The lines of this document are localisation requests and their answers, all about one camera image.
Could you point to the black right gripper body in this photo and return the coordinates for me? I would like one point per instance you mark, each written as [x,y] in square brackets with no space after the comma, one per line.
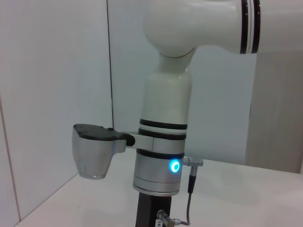
[149,210]

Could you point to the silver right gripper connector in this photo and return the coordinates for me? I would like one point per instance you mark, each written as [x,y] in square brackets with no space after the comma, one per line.
[165,217]

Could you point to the right wrist camera housing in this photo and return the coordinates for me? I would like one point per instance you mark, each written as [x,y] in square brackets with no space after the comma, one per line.
[94,153]

